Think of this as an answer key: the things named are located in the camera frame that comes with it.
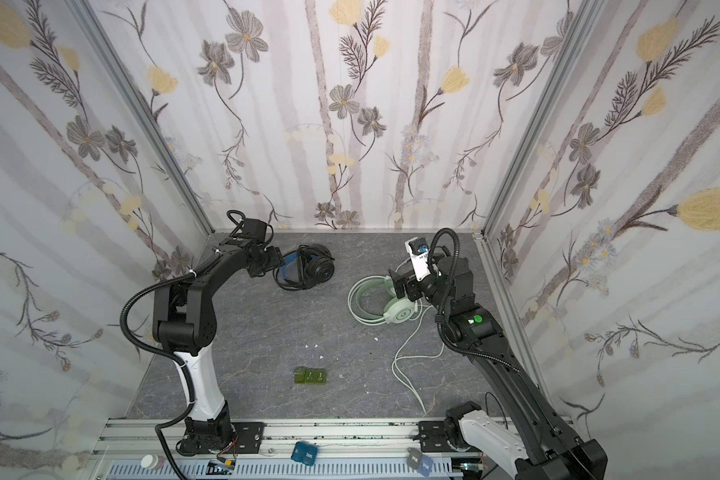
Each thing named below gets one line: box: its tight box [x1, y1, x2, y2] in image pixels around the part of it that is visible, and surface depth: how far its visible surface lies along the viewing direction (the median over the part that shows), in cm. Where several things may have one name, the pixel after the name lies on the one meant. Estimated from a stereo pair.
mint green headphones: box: [348, 275, 417, 325], surface depth 94 cm
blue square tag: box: [291, 442, 318, 466], surface depth 72 cm
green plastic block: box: [293, 366, 327, 385], surface depth 84 cm
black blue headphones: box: [273, 243, 335, 291], surface depth 106 cm
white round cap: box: [140, 454, 159, 469], surface depth 69 cm
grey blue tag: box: [406, 447, 434, 477], surface depth 71 cm
